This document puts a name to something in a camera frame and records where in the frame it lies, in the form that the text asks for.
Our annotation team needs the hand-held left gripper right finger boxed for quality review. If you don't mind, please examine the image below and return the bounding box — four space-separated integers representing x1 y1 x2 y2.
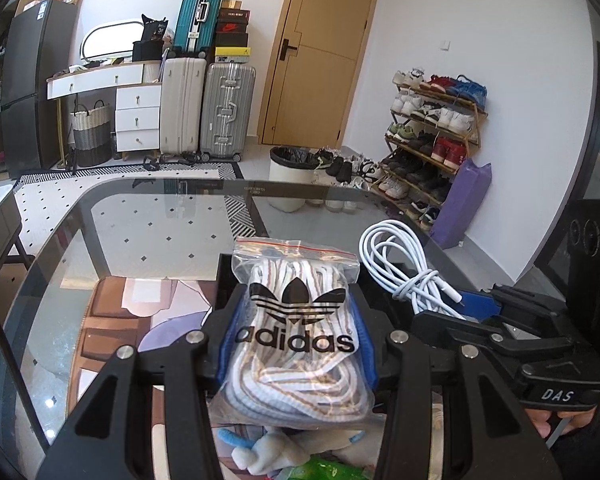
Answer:
351 287 552 480

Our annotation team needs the white cable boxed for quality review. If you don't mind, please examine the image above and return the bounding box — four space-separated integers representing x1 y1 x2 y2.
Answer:
358 219 468 322

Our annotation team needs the grey side table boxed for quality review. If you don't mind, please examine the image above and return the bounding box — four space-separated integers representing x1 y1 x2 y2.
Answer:
0 185 37 288

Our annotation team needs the black bag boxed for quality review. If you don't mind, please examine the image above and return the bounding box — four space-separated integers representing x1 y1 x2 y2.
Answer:
132 14 170 61

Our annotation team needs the person's right hand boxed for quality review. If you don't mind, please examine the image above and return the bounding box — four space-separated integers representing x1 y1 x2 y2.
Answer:
524 406 598 438

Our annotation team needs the green printed packet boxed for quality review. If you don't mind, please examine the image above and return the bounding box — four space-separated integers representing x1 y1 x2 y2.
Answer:
284 459 377 480

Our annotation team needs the wooden shoe rack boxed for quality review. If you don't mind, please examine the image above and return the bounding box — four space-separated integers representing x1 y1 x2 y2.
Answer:
370 67 489 227

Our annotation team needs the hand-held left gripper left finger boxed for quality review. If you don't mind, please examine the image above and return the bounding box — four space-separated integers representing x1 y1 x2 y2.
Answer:
45 285 247 480

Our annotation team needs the white suitcase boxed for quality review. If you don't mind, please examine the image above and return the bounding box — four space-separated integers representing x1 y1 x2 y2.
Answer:
159 56 208 157

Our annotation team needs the yellow black shoe box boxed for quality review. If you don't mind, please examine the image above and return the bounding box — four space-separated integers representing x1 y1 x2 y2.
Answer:
213 47 254 65

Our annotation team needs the purple bag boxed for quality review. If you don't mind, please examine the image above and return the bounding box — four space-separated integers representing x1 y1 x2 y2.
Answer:
428 157 494 250

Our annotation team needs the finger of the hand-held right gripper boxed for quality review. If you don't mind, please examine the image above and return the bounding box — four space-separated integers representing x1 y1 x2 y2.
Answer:
411 310 588 361
457 282 581 328

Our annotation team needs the clear bag of shoelaces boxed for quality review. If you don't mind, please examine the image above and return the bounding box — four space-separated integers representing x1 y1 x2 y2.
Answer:
207 237 377 432

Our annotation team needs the shoe rack with shoes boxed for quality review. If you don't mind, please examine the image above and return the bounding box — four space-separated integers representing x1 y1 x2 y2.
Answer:
375 66 488 226

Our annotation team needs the woven laundry basket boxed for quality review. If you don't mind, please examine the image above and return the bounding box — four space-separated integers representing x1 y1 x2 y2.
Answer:
70 100 112 167

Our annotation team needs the black white patterned rug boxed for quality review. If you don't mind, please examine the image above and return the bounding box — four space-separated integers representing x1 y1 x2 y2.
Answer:
12 160 268 281

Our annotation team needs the printed cartoon mat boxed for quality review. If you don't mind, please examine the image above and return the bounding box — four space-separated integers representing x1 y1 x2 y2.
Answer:
75 275 451 480

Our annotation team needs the teal suitcase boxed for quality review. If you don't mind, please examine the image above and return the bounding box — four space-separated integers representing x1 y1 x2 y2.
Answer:
172 0 226 59

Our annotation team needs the white trash bin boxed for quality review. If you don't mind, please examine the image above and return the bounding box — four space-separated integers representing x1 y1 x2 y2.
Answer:
268 145 321 213

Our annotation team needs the tan wooden door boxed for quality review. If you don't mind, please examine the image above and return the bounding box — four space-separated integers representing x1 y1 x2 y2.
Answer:
257 0 384 149

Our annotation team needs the silver suitcase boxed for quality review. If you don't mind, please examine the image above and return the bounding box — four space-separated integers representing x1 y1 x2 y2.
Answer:
199 61 257 162

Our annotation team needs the cluster of loose sneakers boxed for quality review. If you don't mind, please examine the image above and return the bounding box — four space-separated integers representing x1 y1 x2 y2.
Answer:
307 147 383 211

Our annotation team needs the white plush toy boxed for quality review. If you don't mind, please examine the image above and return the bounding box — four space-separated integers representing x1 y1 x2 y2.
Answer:
217 426 362 477

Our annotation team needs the oval mirror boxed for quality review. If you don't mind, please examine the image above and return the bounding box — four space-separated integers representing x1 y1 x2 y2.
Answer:
80 19 146 64

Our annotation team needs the black refrigerator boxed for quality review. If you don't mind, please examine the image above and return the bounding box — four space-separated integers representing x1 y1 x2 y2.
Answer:
0 0 83 179

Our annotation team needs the white dresser with drawers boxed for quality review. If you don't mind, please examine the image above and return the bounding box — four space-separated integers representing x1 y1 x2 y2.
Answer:
46 60 164 154

